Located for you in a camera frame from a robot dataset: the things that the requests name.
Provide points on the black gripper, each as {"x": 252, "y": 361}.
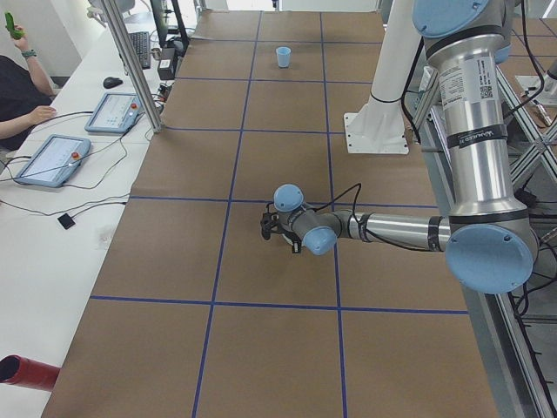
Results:
{"x": 289, "y": 242}

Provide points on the blue cup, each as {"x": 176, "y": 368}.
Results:
{"x": 283, "y": 55}

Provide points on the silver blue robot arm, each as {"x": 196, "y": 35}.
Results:
{"x": 486, "y": 238}

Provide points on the black box white label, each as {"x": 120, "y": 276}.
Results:
{"x": 167, "y": 64}

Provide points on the far teach pendant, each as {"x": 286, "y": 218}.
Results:
{"x": 115, "y": 113}

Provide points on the teach pendant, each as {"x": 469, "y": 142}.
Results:
{"x": 115, "y": 113}
{"x": 54, "y": 162}

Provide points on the small black square device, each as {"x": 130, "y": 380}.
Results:
{"x": 66, "y": 221}

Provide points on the black computer mouse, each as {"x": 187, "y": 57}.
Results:
{"x": 111, "y": 82}

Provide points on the black monitor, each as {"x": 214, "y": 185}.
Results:
{"x": 170, "y": 25}

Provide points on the near teach pendant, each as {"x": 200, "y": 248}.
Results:
{"x": 54, "y": 162}

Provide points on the black keyboard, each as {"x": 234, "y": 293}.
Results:
{"x": 141, "y": 43}

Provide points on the red cylinder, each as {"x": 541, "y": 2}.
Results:
{"x": 27, "y": 373}

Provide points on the seated person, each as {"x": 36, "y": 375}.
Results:
{"x": 26, "y": 96}

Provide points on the green toy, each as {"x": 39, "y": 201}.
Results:
{"x": 10, "y": 26}

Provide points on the white pedestal column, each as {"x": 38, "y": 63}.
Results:
{"x": 378, "y": 127}

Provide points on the aluminium frame post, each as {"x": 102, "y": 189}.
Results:
{"x": 131, "y": 62}

